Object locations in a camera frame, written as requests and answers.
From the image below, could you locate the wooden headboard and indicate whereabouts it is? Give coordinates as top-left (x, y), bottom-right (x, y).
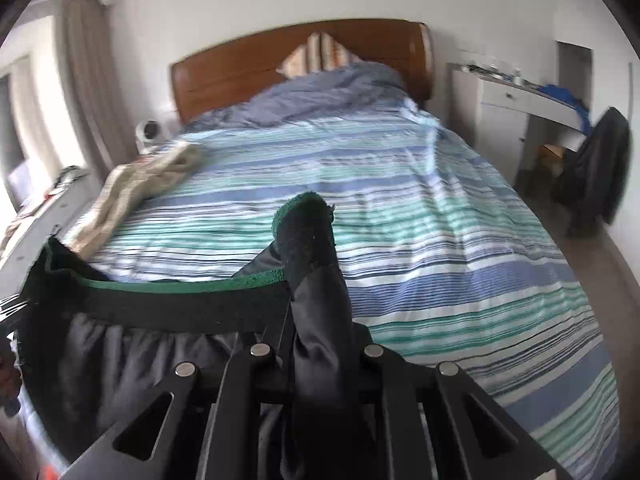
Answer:
top-left (170, 18), bottom-right (435, 126)

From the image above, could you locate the blue checked blanket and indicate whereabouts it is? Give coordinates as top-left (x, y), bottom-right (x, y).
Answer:
top-left (182, 62), bottom-right (409, 133)

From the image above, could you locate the white low cabinet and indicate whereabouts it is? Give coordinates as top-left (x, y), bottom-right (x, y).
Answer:
top-left (0, 169), bottom-right (100, 298)

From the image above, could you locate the dark coat on chair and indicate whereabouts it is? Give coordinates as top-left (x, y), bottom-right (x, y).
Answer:
top-left (552, 107), bottom-right (631, 237)

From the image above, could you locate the black puffer jacket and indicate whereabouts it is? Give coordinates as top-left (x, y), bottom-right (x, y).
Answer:
top-left (17, 192), bottom-right (380, 479)

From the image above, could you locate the striped pillow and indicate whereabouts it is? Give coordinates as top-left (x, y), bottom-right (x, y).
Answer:
top-left (277, 32), bottom-right (361, 79)

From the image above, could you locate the wooden stool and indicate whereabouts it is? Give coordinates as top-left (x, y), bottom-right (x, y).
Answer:
top-left (536, 144), bottom-right (565, 178)

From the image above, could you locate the cream garment on bed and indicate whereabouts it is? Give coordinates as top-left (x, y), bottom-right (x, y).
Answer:
top-left (66, 140), bottom-right (204, 260)

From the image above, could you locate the blue cloth on desk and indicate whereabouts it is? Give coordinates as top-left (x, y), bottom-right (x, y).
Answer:
top-left (537, 84), bottom-right (591, 136)

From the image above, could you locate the striped bed duvet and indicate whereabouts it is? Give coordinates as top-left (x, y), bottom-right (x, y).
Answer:
top-left (64, 94), bottom-right (622, 480)

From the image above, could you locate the person left hand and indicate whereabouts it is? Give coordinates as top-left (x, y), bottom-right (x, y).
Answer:
top-left (0, 337), bottom-right (22, 406)

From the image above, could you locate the beige curtain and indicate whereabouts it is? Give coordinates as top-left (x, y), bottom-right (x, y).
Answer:
top-left (56, 0), bottom-right (138, 182)

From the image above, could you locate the white dressing desk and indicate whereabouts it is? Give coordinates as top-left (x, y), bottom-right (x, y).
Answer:
top-left (448, 66), bottom-right (586, 184)

